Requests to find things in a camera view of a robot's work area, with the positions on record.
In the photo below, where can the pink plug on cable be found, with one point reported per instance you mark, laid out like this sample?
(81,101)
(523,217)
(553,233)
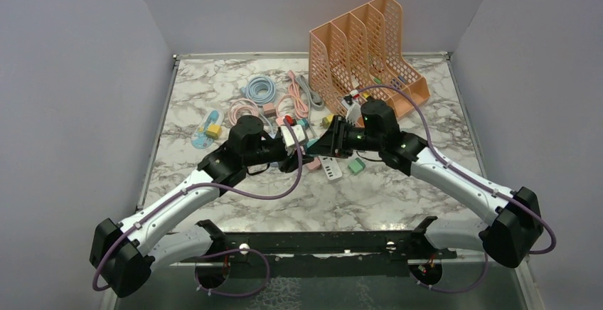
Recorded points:
(269,110)

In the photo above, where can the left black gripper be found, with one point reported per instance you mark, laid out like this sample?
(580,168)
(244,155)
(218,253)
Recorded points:
(290,163)

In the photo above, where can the teal plug adapter front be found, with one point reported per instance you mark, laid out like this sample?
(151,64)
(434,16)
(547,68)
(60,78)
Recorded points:
(310,143)

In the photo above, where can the yellow plug adapter left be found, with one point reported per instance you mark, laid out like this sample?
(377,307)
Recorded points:
(213,131)

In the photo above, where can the yellow plug adapter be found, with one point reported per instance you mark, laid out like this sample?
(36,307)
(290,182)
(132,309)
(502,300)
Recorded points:
(326,121)
(213,131)

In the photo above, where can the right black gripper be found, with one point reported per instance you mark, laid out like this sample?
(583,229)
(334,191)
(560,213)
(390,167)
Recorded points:
(333,142)

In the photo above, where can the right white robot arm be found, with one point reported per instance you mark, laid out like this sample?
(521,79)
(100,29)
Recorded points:
(509,222)

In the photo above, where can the pink power strip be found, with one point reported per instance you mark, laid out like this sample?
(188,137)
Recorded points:
(313,163)

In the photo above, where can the green plug adapter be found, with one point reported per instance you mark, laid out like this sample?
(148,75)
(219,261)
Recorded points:
(356,166)

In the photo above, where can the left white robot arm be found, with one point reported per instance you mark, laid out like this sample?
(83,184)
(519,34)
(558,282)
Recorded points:
(125,253)

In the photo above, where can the orange mesh file organizer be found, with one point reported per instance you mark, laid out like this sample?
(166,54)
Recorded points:
(363,49)

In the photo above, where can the black mounting rail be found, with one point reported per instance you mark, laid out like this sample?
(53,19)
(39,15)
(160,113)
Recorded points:
(254,255)

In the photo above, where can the white power strip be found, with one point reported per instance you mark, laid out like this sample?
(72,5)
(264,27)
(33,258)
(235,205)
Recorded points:
(331,168)

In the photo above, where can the yellow plug adapter centre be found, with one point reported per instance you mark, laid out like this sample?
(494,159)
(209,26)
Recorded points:
(326,121)

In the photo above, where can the blue oval power strip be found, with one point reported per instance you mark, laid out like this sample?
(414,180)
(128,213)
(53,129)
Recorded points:
(198,139)

